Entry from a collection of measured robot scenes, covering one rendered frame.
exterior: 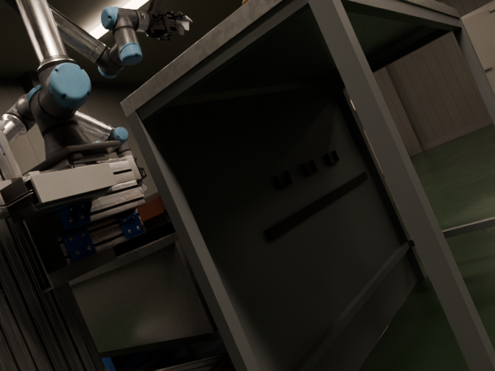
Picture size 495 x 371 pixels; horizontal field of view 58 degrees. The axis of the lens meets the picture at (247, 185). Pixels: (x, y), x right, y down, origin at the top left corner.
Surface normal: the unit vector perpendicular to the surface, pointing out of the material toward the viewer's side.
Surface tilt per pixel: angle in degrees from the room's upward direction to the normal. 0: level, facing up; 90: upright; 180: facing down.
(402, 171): 90
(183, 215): 90
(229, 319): 90
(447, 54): 90
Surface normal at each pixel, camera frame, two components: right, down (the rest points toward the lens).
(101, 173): 0.82, -0.36
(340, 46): -0.57, 0.24
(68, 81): 0.66, -0.15
